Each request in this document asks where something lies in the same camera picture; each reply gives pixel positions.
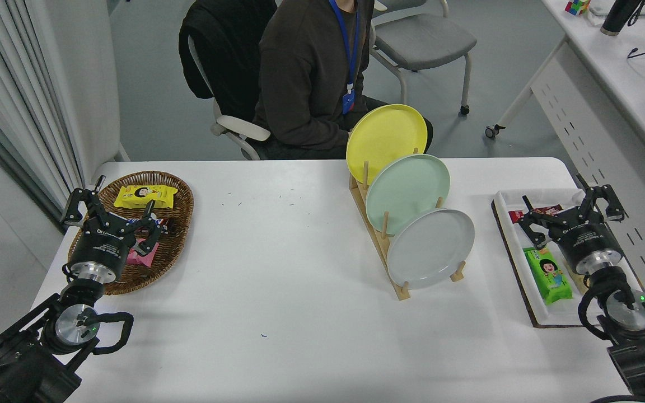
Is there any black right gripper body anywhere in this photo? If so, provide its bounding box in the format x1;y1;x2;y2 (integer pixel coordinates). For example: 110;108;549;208
548;215;625;268

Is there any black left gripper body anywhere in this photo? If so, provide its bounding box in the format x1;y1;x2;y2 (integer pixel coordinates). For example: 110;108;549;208
69;222;135;276

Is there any grey plate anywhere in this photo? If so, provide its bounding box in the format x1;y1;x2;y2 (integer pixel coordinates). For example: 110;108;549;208
386;208;475;290

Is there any mint green plate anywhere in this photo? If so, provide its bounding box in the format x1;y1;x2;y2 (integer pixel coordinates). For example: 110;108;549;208
365;154;451;237

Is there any wooden plate rack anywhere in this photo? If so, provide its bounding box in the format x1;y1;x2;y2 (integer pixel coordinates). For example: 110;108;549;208
348;147;467;301

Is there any yellow plate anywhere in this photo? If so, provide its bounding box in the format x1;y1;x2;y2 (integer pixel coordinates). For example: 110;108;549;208
345;104;428;185

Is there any dark blue snack bar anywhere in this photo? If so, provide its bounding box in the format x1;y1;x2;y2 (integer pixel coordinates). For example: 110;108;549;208
124;212;176;236

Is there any red snack bar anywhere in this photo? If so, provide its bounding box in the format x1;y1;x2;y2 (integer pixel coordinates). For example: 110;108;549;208
508;205;565;224

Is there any pink snack pack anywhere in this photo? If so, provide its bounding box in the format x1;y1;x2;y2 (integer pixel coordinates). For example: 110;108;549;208
127;238;160;267

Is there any yellow snack pack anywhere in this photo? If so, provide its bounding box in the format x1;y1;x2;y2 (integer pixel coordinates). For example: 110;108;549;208
113;185;179;210

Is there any brown wicker basket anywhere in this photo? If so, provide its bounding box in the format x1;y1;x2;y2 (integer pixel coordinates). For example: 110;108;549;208
68;171;195;296

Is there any green snack pack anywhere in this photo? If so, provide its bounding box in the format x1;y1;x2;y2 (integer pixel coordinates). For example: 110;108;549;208
523;246;573;306

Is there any white rectangular tray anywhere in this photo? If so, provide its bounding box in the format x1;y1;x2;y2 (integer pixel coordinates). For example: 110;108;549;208
493;188;645;327

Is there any white desk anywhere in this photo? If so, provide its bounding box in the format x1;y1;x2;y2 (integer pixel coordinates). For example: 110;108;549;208
485;0;645;336

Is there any white curtain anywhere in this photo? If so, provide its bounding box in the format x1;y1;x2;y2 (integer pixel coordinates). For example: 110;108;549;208
0;0;85;224

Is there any black bottle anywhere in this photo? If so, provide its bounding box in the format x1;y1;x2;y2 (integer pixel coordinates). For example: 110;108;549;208
600;0;645;36

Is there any black jacket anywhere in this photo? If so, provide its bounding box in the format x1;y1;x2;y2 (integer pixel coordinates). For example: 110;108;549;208
179;0;278;121

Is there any grey chair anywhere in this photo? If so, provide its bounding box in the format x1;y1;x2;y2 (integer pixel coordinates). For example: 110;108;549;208
368;0;478;115

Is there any person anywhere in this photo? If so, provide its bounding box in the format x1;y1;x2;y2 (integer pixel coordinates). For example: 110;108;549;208
253;0;434;161

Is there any blue lanyard with badge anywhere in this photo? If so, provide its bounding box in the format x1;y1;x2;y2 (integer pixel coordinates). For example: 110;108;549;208
329;0;361;115

